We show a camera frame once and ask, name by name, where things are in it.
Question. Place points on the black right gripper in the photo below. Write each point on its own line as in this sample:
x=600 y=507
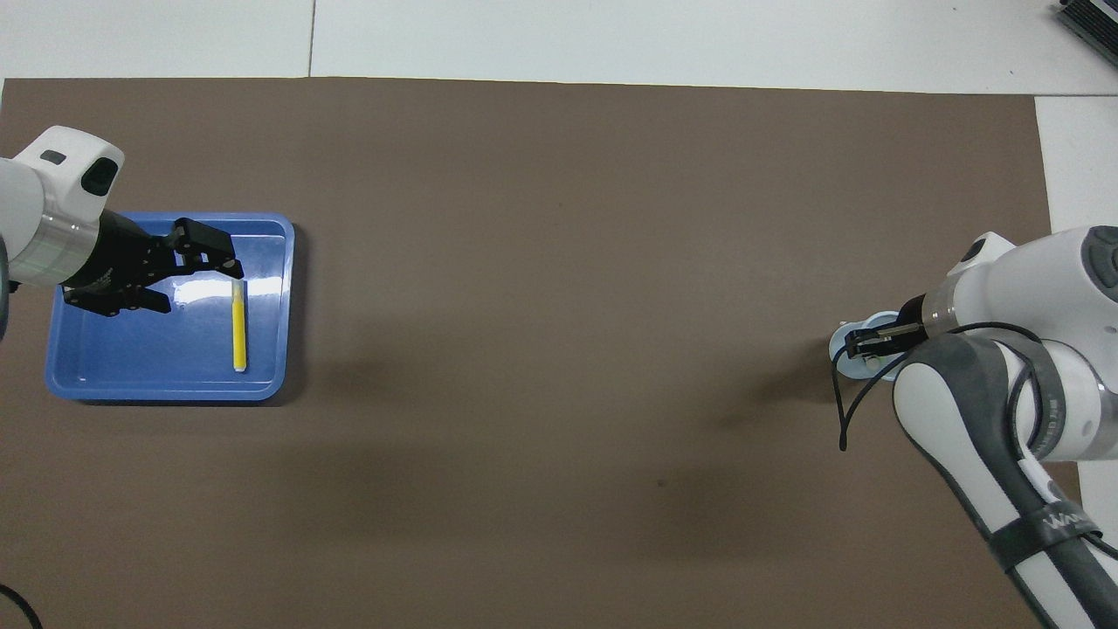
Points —
x=913 y=319

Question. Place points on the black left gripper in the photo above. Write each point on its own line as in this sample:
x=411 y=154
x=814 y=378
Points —
x=122 y=262

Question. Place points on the yellow marker pen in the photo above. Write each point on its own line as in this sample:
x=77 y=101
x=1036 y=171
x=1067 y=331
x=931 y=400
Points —
x=238 y=332

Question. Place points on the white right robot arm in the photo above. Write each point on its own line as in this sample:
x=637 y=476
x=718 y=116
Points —
x=1039 y=349

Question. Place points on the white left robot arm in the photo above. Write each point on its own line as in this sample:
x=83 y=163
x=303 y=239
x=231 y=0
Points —
x=44 y=210

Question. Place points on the blue plastic tray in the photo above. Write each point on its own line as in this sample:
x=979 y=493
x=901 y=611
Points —
x=175 y=358

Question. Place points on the translucent plastic pen cup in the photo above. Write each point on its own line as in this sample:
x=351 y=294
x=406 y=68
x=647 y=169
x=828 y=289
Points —
x=838 y=354

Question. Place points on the brown table mat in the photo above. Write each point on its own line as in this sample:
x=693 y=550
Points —
x=559 y=262

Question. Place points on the grey ribbed device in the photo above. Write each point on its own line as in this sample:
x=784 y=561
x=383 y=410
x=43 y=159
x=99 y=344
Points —
x=1092 y=22

